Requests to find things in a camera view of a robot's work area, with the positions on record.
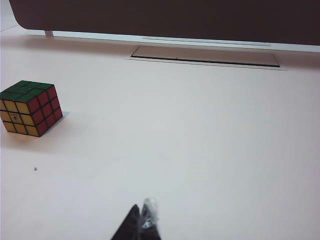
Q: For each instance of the clear taped right gripper right finger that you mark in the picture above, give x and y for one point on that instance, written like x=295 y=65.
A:
x=150 y=222

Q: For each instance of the wide grey desk partition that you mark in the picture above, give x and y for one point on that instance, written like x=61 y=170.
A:
x=175 y=20

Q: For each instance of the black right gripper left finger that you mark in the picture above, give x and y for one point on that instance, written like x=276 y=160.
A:
x=128 y=227

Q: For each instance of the Rubik's cube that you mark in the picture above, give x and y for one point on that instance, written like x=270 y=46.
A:
x=30 y=110

